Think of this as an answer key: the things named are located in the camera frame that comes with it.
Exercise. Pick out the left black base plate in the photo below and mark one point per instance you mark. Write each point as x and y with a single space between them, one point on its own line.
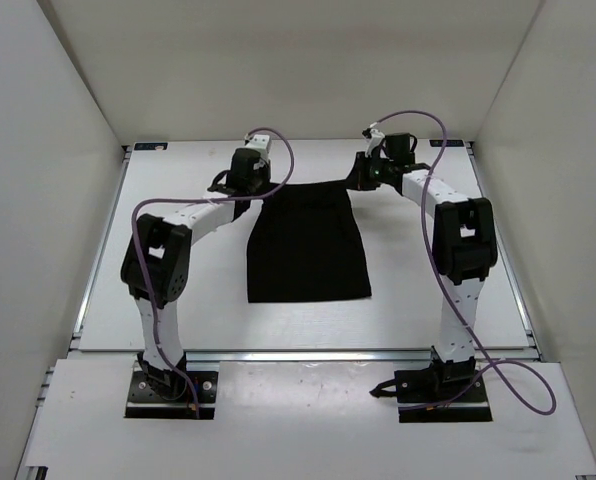
148 400

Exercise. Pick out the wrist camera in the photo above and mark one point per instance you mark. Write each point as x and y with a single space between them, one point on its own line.
261 143
375 139

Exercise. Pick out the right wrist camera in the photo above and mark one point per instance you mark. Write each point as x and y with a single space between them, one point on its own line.
375 139

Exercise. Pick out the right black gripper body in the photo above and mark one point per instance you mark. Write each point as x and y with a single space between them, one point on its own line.
372 172

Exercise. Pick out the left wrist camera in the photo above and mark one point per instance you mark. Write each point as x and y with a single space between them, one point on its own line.
261 143

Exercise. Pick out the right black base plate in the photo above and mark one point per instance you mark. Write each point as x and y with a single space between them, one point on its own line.
422 397

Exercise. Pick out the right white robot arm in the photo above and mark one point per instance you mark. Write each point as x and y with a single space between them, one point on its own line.
462 247

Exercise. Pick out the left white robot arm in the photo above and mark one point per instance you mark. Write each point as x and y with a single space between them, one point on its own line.
156 265

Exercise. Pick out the aluminium table rail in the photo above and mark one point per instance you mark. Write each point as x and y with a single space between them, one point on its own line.
313 356

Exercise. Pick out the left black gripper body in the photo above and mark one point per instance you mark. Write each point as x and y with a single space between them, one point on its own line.
260 183

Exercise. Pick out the right blue table label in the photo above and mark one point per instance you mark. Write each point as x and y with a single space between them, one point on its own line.
450 143

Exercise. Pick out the left blue table label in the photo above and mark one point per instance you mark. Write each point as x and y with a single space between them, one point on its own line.
150 146

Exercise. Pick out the blue table label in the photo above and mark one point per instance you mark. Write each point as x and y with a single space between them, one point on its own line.
150 146
450 143

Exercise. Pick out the black skirt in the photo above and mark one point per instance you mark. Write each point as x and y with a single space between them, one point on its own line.
306 247

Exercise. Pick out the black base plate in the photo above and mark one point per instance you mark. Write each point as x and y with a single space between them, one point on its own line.
422 397
148 400

